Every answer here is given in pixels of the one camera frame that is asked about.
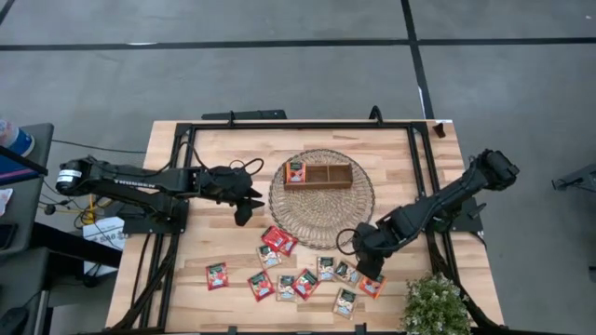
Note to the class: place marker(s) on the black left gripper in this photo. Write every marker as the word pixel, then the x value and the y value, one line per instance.
pixel 223 186

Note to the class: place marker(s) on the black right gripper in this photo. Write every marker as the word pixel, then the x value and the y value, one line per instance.
pixel 372 244

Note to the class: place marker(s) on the beige tea packet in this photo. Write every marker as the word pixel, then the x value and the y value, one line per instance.
pixel 347 273
pixel 326 269
pixel 286 288
pixel 345 303
pixel 268 257

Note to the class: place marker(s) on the red tea packet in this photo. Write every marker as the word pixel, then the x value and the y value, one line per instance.
pixel 217 276
pixel 274 237
pixel 261 285
pixel 305 284
pixel 291 246

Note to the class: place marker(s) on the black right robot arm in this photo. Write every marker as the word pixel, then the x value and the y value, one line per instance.
pixel 433 209

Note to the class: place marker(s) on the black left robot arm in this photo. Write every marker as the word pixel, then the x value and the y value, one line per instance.
pixel 139 183

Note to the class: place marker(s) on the round woven placemat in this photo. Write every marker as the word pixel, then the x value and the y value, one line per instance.
pixel 321 218

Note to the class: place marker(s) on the wooden compartment box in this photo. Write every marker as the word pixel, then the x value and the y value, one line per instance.
pixel 326 185

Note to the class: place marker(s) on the green artificial plant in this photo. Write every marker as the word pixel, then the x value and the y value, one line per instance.
pixel 435 307

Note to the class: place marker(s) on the black arched clamp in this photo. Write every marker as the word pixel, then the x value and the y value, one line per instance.
pixel 371 115

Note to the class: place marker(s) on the white cardboard box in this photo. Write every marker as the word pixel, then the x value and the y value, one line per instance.
pixel 107 230

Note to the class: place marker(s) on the black beam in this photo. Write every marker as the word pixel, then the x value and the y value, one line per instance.
pixel 74 244

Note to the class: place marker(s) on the black floor stand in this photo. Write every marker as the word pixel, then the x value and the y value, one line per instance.
pixel 577 179

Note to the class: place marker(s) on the grey side table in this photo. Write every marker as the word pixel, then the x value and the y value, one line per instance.
pixel 28 209

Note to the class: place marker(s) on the black rod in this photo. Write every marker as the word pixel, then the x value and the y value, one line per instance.
pixel 23 160

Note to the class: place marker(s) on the blue flat folder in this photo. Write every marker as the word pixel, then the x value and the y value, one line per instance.
pixel 14 172

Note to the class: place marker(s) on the blue and white bottle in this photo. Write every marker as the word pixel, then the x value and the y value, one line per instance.
pixel 16 139

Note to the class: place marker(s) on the black phone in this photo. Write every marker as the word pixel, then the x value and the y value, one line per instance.
pixel 7 236

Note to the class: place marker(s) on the white paper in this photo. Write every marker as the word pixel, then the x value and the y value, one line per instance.
pixel 4 200

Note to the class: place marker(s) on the black computer mouse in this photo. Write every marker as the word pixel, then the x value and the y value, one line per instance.
pixel 13 321

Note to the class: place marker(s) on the black flat mount bar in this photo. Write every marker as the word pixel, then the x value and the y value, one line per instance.
pixel 251 115

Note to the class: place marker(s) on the black edge bracket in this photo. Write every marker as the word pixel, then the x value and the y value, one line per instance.
pixel 360 329
pixel 232 330

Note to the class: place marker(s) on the black metal table frame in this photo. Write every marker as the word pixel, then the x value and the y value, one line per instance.
pixel 302 125

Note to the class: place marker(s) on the small dark bracket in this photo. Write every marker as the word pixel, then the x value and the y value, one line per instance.
pixel 439 130

